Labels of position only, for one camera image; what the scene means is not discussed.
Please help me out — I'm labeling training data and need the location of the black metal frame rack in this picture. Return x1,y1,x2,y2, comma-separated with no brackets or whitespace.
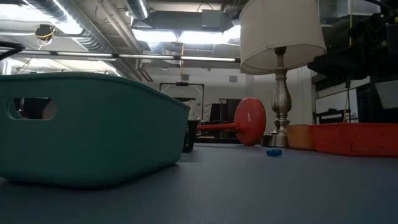
159,82,205,119

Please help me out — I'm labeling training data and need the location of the round silver ceiling duct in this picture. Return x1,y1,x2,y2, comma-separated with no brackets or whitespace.
126,0,150,20

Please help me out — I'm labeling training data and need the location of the whiteboard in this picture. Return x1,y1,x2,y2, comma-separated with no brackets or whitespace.
314,88,359,124

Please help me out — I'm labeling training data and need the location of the red slotted plastic basket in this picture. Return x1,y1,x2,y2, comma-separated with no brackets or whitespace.
312,122,398,157

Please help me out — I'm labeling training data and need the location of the yellow hanging cord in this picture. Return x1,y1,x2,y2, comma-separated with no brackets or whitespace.
343,14,354,122

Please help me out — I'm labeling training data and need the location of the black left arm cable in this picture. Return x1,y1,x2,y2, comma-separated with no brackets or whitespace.
0,41,26,62

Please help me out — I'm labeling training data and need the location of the black cabinet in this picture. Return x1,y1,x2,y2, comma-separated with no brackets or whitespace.
210,98,243,141

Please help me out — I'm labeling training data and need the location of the orange plastic bin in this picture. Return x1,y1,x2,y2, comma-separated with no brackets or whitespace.
285,124,315,151

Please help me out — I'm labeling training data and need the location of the black yellow ceiling cable reel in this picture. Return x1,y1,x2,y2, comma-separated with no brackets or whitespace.
34,24,57,41

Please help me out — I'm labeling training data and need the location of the red disc on red rod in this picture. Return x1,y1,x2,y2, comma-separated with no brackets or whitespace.
197,97,267,146

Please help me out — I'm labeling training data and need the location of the grey flat panel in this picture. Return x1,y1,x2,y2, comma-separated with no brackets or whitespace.
374,80,398,110

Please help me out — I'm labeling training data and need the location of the grey ceiling ventilation unit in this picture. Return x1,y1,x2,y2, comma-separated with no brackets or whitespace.
132,8,236,33

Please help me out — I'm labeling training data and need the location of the long fluorescent light tube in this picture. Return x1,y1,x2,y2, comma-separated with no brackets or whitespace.
0,48,241,62

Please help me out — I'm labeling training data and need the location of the teal plastic bin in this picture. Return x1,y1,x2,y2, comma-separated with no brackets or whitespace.
0,71,191,187

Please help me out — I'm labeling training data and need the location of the silver table lamp cream shade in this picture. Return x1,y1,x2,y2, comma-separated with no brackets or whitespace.
239,0,327,147

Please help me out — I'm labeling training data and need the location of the black slotted plastic basket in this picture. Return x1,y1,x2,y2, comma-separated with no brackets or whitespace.
182,119,201,153

